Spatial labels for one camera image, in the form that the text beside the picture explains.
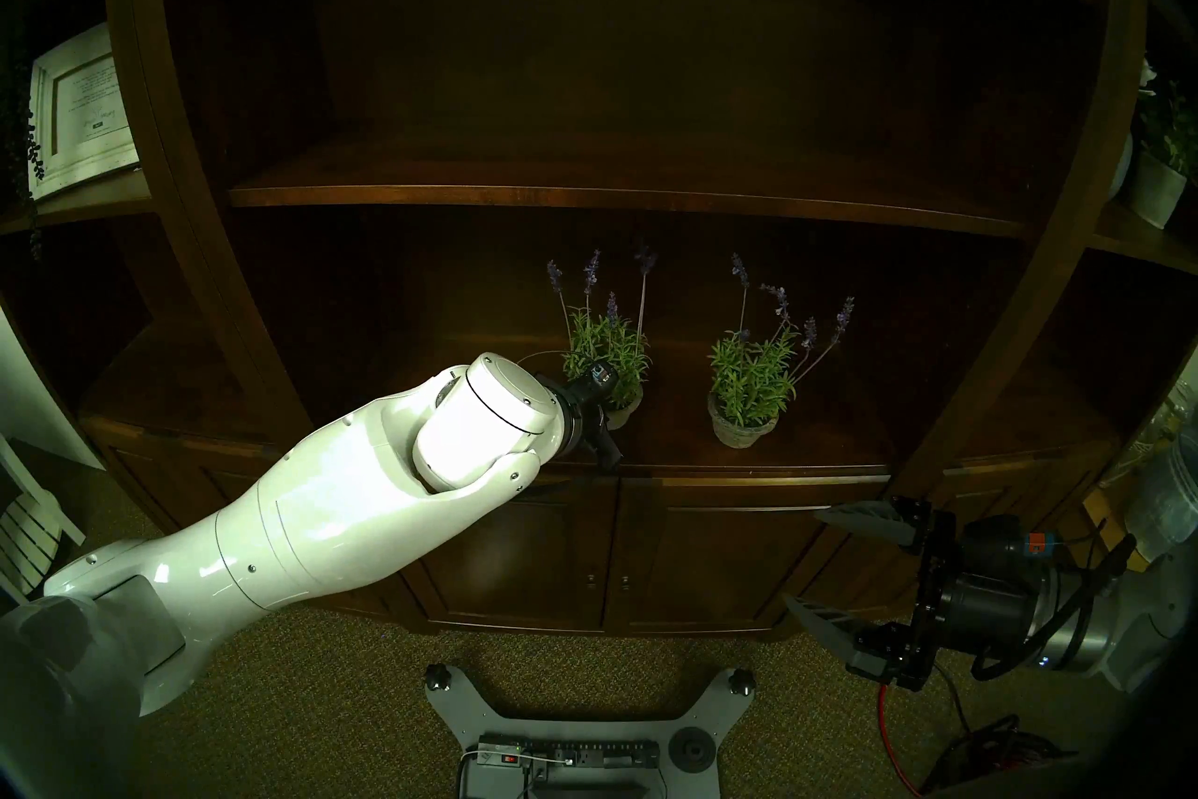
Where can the dark wooden shelf cabinet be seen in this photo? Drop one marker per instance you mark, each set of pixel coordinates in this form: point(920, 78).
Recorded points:
point(655, 58)

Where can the pale vase with white flowers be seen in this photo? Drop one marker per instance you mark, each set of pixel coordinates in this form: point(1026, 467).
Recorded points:
point(1120, 165)

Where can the light wooden side table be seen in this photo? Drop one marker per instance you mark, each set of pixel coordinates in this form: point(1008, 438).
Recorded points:
point(1100, 513)

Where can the black star knob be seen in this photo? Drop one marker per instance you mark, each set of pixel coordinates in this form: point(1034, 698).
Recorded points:
point(742, 681)
point(437, 676)

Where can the grey metal robot base plate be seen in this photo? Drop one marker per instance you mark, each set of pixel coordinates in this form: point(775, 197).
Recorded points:
point(716, 708)

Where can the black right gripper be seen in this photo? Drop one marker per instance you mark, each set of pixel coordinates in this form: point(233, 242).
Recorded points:
point(983, 591)

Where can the green plant in white pot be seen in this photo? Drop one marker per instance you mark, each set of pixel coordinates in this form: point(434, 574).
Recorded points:
point(1156, 189)

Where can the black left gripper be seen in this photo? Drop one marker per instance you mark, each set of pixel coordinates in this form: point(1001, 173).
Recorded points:
point(590, 423)

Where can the black round rubber cap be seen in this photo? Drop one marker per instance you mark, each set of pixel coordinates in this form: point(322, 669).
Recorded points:
point(693, 750)

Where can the fake lavender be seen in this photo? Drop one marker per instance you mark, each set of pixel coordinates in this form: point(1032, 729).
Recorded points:
point(749, 385)
point(608, 348)

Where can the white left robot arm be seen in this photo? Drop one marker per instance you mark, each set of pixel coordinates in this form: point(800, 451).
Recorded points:
point(328, 507)

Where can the white framed certificate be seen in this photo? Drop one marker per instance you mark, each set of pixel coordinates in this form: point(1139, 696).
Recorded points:
point(89, 104)

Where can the grey power strip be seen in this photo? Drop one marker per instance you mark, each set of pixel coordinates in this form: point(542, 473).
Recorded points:
point(580, 752)

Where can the dark trailing plant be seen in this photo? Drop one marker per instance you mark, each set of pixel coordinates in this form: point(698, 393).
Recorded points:
point(34, 151)

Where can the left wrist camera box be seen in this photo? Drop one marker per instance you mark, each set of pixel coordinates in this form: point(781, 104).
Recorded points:
point(599, 381)

